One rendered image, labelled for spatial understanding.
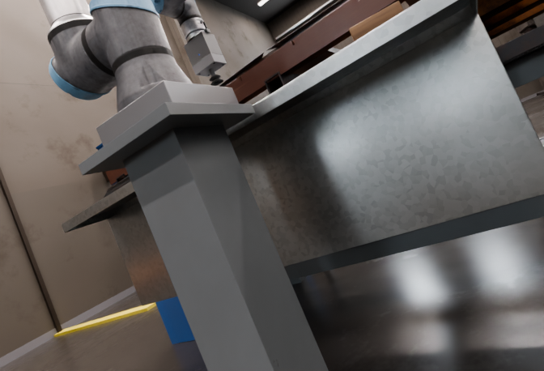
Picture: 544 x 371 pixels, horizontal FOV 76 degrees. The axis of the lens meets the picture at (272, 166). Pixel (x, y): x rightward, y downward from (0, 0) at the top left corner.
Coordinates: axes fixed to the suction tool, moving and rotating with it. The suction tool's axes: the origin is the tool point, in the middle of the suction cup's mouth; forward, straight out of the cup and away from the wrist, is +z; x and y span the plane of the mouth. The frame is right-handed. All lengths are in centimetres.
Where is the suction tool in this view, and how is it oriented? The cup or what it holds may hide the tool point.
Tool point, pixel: (217, 83)
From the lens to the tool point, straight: 114.8
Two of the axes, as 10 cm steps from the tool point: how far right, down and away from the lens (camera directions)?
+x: -4.8, 1.5, -8.6
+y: -7.8, 3.7, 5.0
